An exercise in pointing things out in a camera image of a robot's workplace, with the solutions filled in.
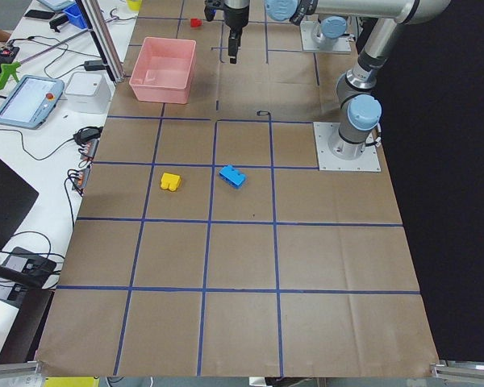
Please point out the black power adapter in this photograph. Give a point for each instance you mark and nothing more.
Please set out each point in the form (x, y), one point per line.
(93, 65)

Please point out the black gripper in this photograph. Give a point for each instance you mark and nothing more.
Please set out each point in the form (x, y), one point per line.
(235, 19)

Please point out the blue toy block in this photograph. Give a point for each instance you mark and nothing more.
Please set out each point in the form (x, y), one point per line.
(234, 177)

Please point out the green handled grabber tool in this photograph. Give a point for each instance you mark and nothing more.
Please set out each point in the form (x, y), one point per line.
(8, 71)

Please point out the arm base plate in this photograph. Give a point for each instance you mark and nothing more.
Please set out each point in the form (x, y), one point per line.
(313, 40)
(335, 154)

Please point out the teach pendant tablet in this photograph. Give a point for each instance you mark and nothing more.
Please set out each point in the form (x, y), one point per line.
(30, 103)

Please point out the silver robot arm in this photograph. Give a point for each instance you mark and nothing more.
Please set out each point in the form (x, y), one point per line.
(360, 112)
(332, 26)

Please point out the pink plastic box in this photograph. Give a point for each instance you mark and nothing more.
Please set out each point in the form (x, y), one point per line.
(164, 70)

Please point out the white square box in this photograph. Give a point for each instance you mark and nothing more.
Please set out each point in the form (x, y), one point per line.
(88, 93)

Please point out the brown paper table cover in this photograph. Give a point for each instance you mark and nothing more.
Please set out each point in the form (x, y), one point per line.
(298, 273)

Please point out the yellow toy block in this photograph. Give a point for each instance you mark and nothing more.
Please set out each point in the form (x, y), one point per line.
(170, 182)

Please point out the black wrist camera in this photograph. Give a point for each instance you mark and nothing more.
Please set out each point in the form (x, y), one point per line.
(211, 6)

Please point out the aluminium frame post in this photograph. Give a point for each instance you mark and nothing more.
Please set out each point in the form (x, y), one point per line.
(101, 36)

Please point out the blue plastic bin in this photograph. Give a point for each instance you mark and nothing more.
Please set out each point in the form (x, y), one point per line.
(75, 17)

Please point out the red toy block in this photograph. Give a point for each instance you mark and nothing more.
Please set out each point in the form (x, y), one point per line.
(195, 22)

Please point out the black laptop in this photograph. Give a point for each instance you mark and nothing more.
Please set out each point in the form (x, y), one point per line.
(17, 198)

